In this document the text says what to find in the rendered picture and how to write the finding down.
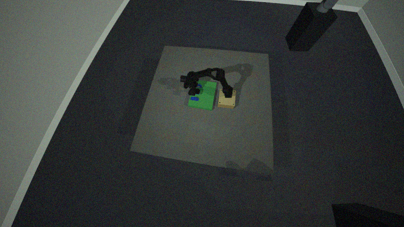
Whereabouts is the green flat platform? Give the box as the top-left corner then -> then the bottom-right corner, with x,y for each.
188,80 -> 217,111

